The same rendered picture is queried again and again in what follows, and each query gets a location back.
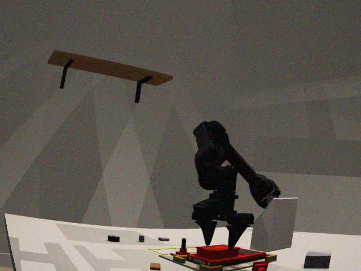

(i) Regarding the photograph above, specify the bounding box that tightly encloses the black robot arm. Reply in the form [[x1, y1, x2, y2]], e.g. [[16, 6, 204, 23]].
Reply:
[[193, 120, 281, 218]]

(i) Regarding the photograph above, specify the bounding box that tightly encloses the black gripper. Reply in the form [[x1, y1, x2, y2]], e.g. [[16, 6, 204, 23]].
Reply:
[[192, 190, 254, 251]]

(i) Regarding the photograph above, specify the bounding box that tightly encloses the brown rectangular block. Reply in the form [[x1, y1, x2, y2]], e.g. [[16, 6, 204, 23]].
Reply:
[[150, 263, 161, 270]]

